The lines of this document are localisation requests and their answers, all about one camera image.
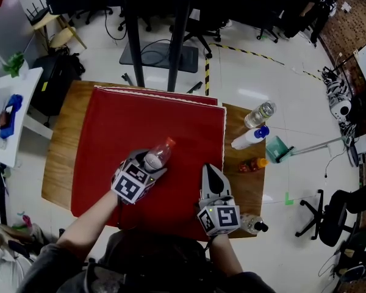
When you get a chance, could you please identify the yellow wooden stool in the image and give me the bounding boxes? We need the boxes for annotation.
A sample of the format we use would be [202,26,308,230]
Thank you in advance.
[30,12,88,50]

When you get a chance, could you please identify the red cloth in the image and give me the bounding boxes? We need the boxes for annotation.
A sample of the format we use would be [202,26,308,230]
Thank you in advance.
[70,85,227,242]

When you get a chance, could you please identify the black wifi router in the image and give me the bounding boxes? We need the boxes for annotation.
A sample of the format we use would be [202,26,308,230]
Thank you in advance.
[26,0,49,23]

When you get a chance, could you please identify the white desk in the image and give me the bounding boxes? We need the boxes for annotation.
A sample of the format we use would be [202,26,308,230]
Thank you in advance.
[0,67,44,168]

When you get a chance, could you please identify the maroon pouch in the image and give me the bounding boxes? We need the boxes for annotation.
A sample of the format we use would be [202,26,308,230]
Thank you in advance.
[0,110,12,128]

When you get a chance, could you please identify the blue cloth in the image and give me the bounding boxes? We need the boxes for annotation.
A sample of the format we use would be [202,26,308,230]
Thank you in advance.
[0,93,24,140]

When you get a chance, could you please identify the person's left forearm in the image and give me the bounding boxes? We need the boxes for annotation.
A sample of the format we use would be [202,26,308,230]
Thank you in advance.
[56,189,120,262]

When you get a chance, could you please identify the wooden table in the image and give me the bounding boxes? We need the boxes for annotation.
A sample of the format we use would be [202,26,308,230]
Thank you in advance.
[41,80,267,239]

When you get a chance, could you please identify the clear bottle red label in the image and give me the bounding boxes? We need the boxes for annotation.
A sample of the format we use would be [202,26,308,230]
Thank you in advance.
[142,137,177,173]

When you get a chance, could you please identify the black bag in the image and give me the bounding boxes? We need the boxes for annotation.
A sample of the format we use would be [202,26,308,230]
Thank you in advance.
[65,52,86,76]

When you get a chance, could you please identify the white black robot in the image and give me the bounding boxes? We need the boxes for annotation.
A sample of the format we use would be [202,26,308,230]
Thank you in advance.
[321,67,354,121]

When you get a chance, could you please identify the person's dark shirt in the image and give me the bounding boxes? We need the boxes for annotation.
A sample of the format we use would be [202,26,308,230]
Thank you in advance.
[16,229,275,293]

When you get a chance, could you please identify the green dustpan long handle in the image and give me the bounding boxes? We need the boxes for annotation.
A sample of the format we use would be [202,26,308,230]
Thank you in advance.
[265,135,347,164]

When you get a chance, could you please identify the red sauce bottle orange cap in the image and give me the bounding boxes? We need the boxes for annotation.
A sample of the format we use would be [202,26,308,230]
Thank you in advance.
[238,157,269,173]

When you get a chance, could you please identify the black office chair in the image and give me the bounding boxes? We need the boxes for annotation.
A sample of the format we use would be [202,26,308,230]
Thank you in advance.
[76,6,113,26]
[295,189,359,247]
[170,13,222,59]
[117,13,153,32]
[256,26,280,44]

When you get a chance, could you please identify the black cabinet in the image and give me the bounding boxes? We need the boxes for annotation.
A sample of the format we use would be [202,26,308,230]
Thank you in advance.
[30,55,77,117]

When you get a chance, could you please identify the black display stand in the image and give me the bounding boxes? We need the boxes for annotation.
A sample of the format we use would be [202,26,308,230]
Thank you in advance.
[119,0,199,93]

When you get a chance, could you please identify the clear bottle black cap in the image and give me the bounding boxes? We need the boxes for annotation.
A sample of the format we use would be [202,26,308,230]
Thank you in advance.
[240,212,269,234]

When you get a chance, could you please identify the person's right forearm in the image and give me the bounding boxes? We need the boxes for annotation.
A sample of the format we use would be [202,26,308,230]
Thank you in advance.
[209,233,244,277]

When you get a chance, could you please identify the silver refrigerator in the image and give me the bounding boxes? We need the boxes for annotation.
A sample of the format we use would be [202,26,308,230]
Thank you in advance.
[0,0,34,70]

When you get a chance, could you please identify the clear bottle green label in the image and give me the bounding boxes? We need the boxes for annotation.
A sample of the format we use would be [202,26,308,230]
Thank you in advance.
[243,101,277,129]

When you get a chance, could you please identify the green potted plant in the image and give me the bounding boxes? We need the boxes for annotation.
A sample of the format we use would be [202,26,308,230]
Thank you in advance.
[2,52,25,78]

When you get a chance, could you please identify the white bottle blue cap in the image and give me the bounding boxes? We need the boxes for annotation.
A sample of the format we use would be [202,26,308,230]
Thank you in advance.
[231,125,270,151]

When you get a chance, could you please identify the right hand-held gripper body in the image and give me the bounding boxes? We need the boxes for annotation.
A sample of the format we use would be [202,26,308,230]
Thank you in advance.
[196,195,242,237]

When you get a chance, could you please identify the black floor cable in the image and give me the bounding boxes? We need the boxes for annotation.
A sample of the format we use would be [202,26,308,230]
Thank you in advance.
[104,9,127,41]

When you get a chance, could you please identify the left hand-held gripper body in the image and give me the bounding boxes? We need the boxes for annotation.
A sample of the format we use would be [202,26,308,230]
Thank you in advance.
[110,158,156,206]

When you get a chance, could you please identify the white fabric bundle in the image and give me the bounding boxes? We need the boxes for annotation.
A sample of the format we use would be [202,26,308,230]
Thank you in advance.
[0,239,34,293]

